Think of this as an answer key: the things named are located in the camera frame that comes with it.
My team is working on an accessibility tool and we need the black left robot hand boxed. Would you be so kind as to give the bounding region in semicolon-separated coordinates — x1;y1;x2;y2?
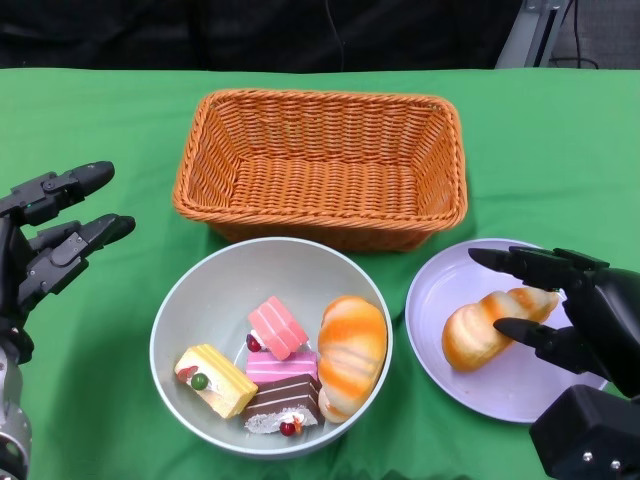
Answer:
0;160;137;366

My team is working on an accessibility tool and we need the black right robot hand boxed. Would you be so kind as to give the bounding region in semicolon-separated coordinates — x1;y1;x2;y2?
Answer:
468;245;640;399

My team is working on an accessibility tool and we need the long ridged orange bread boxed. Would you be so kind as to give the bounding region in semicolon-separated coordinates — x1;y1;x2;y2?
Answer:
442;288;560;372

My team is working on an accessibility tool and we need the grey round bowl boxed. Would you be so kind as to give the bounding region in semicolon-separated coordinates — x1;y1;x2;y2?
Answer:
148;236;394;460

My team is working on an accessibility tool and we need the round striped orange bread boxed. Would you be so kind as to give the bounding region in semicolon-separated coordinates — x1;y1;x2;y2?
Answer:
318;295;389;424

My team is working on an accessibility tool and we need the lavender round plate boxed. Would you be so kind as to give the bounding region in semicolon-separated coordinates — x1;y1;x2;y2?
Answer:
404;237;609;424

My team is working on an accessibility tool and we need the yellow cake slice with fruit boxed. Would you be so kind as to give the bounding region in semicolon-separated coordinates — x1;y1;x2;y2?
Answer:
173;343;259;420

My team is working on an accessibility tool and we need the coral pink cake slice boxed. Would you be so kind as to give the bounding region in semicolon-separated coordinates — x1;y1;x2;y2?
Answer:
247;295;308;361

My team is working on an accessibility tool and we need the magenta striped cake slice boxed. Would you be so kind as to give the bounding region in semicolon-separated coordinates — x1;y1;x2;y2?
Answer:
245;349;320;385

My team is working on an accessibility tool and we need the chocolate striped cake slice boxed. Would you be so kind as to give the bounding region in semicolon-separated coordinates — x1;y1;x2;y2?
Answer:
243;372;324;437

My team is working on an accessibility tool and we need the orange wicker basket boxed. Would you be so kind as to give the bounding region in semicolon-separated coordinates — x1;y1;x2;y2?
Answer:
172;88;469;253

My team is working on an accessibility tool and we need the green tablecloth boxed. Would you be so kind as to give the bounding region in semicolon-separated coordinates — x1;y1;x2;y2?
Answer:
0;67;640;480

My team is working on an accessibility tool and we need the black backdrop cloth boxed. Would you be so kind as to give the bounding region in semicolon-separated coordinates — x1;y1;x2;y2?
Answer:
0;0;526;71

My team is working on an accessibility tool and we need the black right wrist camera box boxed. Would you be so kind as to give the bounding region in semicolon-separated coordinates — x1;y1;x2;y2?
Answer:
528;384;640;480

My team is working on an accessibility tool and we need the black floor cable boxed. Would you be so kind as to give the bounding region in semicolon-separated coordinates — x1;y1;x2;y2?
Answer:
547;0;601;70

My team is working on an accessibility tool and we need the grey metal frame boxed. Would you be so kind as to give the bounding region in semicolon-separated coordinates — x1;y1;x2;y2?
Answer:
494;0;571;70

